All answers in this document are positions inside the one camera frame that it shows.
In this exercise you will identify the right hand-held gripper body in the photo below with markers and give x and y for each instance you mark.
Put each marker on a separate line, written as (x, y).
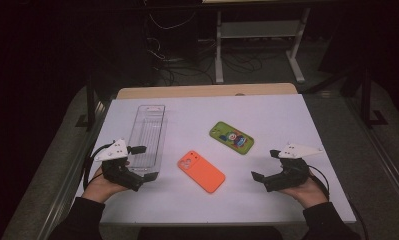
(292, 175)

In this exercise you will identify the clear plastic bin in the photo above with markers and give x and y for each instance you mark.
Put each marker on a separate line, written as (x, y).
(148, 133)

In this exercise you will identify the white metal desk frame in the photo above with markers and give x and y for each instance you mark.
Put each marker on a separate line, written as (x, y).
(257, 29)

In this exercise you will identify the orange phone case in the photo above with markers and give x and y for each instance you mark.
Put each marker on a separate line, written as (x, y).
(202, 171)

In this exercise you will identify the green printed phone case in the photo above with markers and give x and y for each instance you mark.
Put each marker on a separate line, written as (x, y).
(232, 137)

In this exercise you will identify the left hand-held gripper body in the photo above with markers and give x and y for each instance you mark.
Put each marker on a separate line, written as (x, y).
(115, 151)

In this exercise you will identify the black metal stand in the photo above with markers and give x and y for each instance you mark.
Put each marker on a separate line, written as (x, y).
(91, 100)
(367, 100)

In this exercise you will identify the person's right hand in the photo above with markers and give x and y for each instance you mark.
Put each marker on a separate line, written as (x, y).
(307, 195)

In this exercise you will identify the person's left hand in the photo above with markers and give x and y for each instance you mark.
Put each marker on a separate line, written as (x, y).
(98, 190)

